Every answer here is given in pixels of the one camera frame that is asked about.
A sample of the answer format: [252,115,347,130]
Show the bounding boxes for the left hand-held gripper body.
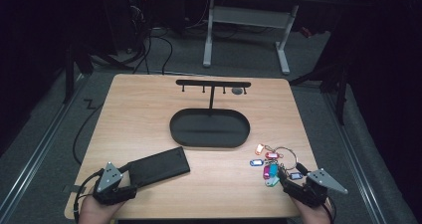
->
[93,161,131,206]

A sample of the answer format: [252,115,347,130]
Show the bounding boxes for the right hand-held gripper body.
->
[292,168,349,208]

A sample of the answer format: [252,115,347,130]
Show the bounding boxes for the key ring with coloured tags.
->
[249,143,305,188]

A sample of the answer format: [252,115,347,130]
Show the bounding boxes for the black key rack with tray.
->
[169,79,252,149]

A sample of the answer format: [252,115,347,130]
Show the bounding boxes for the person's right hand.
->
[291,196,334,224]

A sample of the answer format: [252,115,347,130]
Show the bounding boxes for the person's left hand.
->
[78,194,125,224]

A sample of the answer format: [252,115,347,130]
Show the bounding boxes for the grey tape strip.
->
[63,184,83,195]

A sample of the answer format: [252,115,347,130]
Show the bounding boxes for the black metal stand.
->
[62,41,95,105]
[288,59,350,126]

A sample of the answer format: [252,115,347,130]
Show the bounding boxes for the dark computer tower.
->
[127,0,152,55]

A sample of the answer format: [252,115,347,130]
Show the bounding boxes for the white-legged wooden desk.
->
[202,0,342,76]

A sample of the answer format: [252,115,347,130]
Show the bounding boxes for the right hand-held gripper cable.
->
[325,198,337,224]

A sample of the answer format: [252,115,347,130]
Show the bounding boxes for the hand-held gripper cable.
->
[72,168,105,222]
[325,198,337,224]

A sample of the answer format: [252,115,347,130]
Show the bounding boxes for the left hand-held gripper cable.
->
[72,168,105,222]

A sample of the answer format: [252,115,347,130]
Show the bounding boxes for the metal floor rail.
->
[321,92,387,224]
[0,74,88,217]

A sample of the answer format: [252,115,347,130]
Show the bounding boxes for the thin black floor cable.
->
[72,99,105,166]

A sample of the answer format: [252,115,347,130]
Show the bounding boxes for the black cables on floor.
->
[131,27,174,76]

